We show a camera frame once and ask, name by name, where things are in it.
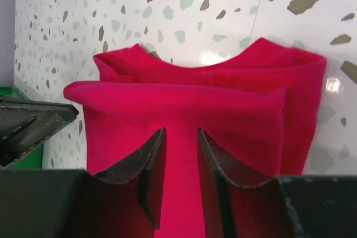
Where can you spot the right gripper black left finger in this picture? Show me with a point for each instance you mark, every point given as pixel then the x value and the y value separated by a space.
pixel 122 201

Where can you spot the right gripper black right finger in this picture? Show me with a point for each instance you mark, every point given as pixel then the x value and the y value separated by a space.
pixel 239 201

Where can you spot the crimson red t-shirt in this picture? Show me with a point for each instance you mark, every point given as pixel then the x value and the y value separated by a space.
pixel 261 106

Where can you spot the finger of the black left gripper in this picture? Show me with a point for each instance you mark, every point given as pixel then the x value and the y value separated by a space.
pixel 27 124

